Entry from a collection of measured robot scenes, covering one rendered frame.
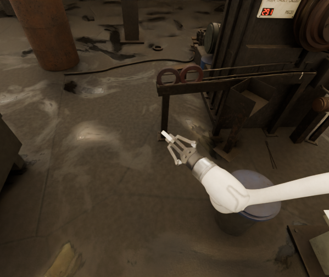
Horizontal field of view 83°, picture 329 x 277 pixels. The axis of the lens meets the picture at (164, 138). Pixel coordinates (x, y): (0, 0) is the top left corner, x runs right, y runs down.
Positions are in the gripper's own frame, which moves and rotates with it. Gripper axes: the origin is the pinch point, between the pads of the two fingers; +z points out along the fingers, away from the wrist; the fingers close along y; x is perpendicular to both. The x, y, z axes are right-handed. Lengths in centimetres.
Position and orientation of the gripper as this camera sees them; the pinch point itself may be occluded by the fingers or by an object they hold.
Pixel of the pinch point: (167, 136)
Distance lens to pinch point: 86.0
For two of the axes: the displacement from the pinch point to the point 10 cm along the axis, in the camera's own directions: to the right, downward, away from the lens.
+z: -5.9, -5.6, 5.8
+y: 6.4, -7.6, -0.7
